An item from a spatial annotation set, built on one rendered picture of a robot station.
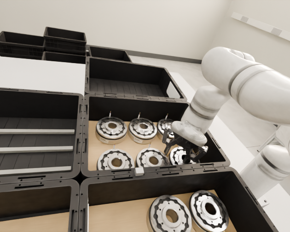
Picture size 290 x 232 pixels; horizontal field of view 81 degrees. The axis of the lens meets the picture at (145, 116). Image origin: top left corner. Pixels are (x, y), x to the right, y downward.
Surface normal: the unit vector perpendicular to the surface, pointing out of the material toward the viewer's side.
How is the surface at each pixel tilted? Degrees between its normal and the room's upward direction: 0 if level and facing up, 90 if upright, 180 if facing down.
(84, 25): 90
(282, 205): 0
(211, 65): 90
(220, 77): 98
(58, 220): 0
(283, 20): 90
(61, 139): 0
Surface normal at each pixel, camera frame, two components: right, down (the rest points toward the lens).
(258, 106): -0.94, 0.27
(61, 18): 0.31, 0.66
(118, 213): 0.25, -0.75
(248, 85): -0.88, -0.34
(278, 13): -0.92, 0.02
